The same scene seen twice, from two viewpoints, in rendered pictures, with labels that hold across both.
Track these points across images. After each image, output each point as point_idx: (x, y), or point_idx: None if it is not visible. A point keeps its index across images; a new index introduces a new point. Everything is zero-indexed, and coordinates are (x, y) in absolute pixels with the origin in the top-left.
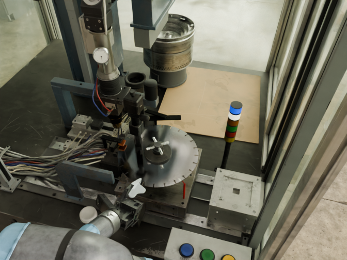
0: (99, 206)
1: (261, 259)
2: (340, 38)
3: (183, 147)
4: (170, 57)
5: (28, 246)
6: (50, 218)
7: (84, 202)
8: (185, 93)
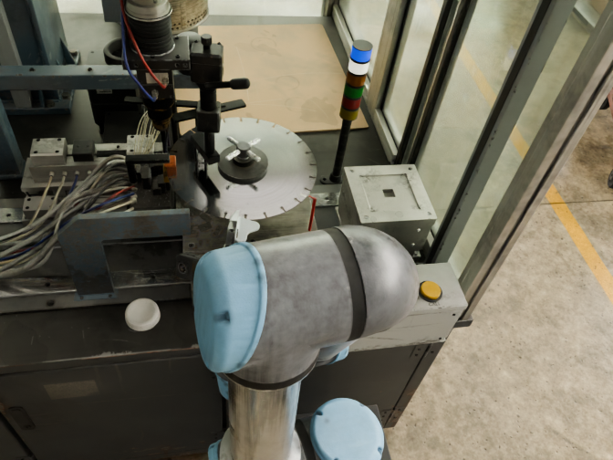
0: (189, 275)
1: (473, 269)
2: None
3: (279, 145)
4: (176, 1)
5: (286, 263)
6: (68, 346)
7: (123, 297)
8: None
